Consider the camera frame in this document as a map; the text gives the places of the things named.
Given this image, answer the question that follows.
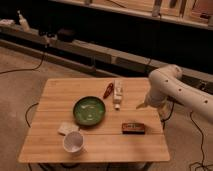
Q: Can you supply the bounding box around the black loop cable by table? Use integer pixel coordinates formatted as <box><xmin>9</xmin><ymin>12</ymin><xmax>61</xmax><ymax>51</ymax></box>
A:
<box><xmin>24</xmin><ymin>102</ymin><xmax>40</xmax><ymax>128</ymax></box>

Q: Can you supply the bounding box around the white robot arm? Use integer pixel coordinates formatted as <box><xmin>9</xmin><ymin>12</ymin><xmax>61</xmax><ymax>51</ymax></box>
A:
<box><xmin>137</xmin><ymin>64</ymin><xmax>213</xmax><ymax>124</ymax></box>

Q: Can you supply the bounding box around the black cable on floor right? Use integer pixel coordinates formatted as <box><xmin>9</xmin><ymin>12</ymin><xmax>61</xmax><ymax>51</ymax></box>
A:
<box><xmin>188</xmin><ymin>111</ymin><xmax>213</xmax><ymax>171</ymax></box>

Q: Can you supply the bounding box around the green round plate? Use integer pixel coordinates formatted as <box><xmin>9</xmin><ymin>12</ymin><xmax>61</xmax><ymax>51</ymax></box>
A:
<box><xmin>73</xmin><ymin>96</ymin><xmax>106</xmax><ymax>126</ymax></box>

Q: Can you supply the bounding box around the black cable on floor left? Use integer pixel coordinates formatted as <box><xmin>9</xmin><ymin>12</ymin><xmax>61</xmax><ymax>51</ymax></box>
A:
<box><xmin>0</xmin><ymin>46</ymin><xmax>47</xmax><ymax>76</ymax></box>

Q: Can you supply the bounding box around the black device on ledge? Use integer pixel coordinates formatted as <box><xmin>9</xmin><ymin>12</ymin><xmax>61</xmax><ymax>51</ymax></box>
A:
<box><xmin>57</xmin><ymin>29</ymin><xmax>75</xmax><ymax>42</ymax></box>

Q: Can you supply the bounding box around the black cable on floor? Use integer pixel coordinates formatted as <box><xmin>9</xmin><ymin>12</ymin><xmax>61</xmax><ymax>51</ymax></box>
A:
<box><xmin>0</xmin><ymin>46</ymin><xmax>47</xmax><ymax>76</ymax></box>
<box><xmin>188</xmin><ymin>111</ymin><xmax>213</xmax><ymax>171</ymax></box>

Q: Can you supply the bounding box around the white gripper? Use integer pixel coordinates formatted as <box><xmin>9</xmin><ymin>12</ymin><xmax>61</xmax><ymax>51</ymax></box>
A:
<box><xmin>136</xmin><ymin>90</ymin><xmax>167</xmax><ymax>116</ymax></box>

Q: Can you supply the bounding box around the white bottle on ledge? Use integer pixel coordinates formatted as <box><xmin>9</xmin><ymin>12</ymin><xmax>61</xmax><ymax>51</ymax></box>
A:
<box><xmin>17</xmin><ymin>10</ymin><xmax>30</xmax><ymax>31</ymax></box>

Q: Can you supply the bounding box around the white paper cup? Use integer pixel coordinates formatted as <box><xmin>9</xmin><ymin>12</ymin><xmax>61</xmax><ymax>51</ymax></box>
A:
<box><xmin>63</xmin><ymin>131</ymin><xmax>84</xmax><ymax>154</ymax></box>

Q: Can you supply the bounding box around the brown rectangular box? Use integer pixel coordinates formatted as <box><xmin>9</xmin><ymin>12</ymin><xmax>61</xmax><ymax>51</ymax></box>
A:
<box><xmin>122</xmin><ymin>123</ymin><xmax>145</xmax><ymax>134</ymax></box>

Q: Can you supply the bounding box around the white tube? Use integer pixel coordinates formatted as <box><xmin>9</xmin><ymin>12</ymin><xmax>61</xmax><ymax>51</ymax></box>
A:
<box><xmin>113</xmin><ymin>80</ymin><xmax>123</xmax><ymax>110</ymax></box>

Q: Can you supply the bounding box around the wooden table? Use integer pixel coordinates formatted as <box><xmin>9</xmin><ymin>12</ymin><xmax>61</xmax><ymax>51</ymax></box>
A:
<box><xmin>18</xmin><ymin>78</ymin><xmax>170</xmax><ymax>163</ymax></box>

